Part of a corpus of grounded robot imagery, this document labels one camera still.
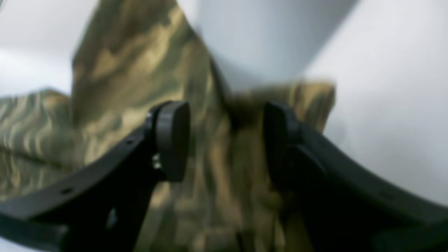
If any camouflage T-shirt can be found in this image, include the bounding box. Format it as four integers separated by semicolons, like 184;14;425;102
1;0;335;252

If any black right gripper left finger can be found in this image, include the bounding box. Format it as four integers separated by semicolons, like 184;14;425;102
1;101;190;252

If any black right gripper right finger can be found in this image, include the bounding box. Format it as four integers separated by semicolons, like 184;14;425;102
263;101;448;252

